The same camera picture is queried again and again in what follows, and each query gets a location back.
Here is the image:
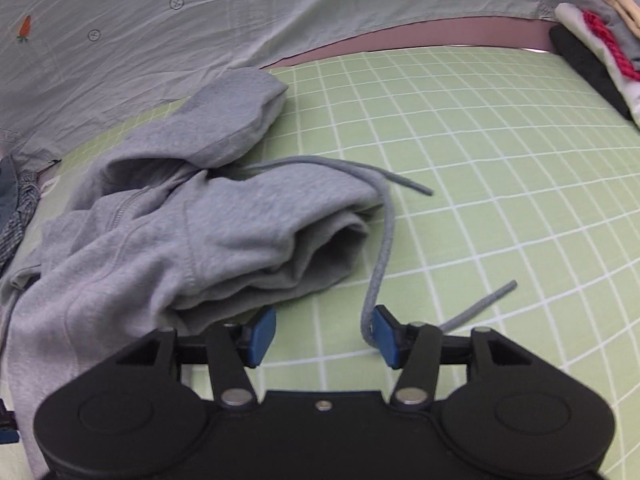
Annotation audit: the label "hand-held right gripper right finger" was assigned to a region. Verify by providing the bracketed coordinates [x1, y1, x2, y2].
[372, 304, 533, 409]

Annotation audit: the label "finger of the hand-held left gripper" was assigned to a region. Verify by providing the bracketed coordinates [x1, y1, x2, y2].
[0, 399, 21, 445]

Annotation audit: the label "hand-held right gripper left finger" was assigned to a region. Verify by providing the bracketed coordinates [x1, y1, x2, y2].
[114, 306, 277, 409]

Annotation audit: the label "grey zip hoodie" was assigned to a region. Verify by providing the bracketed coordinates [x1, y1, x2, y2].
[0, 67, 518, 480]

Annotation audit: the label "dark checked cloth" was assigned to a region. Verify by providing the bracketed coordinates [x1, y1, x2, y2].
[0, 170, 42, 273]

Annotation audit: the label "blue denim garment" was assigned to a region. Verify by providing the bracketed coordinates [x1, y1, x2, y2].
[0, 155, 32, 233]

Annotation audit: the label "pink mattress cover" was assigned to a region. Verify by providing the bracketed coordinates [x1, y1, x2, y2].
[260, 16, 557, 69]

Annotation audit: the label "grey-green carrot print quilt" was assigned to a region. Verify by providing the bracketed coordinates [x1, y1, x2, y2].
[0, 0, 626, 163]

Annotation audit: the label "black folded garment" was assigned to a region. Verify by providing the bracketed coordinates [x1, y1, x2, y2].
[548, 25, 634, 122]

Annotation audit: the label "grey folded garment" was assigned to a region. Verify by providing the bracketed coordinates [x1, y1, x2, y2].
[570, 0, 640, 72]

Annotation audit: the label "white garment with pink cord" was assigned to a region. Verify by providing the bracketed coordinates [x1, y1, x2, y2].
[555, 2, 640, 127]

